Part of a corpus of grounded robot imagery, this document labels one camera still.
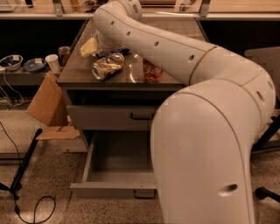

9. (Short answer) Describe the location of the blue chip bag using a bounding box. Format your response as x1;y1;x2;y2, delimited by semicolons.
95;47;130;59

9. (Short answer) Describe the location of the white paper cup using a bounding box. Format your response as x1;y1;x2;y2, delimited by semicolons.
45;54;60;74

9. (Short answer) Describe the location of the grey drawer cabinet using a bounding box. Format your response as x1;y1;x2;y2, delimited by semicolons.
57;17;210;152

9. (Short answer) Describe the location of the brown cardboard box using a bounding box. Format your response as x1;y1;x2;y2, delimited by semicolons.
26;72;80;140

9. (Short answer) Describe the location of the open grey lower drawer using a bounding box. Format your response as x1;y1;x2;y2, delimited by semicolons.
71;130;157;200

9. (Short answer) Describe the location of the white bowl on shelf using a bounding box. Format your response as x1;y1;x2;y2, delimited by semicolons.
0;54;23;72

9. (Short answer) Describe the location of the black cable on floor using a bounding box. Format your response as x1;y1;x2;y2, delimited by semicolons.
0;121;57;224

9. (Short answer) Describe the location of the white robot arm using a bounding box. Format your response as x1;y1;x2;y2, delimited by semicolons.
94;0;276;224

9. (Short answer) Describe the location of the black stand leg left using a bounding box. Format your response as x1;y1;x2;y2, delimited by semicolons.
10;129;42;193

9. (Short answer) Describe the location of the blue bowl on shelf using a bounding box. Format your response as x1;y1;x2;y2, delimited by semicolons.
24;58;46;74

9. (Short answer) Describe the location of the red soda can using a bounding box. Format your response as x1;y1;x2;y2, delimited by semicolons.
143;59;163;83

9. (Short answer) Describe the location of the grey top drawer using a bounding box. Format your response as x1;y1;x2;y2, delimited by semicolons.
66;105;156;130

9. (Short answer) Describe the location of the glass jar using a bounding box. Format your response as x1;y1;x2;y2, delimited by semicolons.
58;46;71;66

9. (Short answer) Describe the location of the black caster foot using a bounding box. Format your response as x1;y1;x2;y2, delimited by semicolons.
255;187;280;203

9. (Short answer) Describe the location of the white cable left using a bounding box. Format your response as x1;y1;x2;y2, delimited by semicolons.
0;69;25;109

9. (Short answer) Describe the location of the crushed gold can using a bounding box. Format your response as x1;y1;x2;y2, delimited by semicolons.
91;52;125;81

